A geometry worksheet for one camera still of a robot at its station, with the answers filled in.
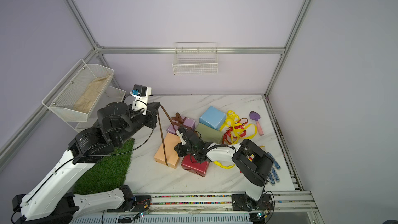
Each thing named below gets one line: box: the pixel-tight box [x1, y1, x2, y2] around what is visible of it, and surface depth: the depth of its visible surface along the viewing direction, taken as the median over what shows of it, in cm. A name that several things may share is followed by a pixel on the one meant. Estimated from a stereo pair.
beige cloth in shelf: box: [73, 74, 111, 114], surface depth 82 cm
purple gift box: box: [166, 117, 196, 135], surface depth 98 cm
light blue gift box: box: [199, 105, 227, 131], surface depth 101 cm
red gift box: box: [180, 154, 210, 177], surface depth 80 cm
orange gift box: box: [153, 132, 182, 170], surface depth 84 cm
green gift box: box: [194, 122, 224, 144], surface depth 98 cm
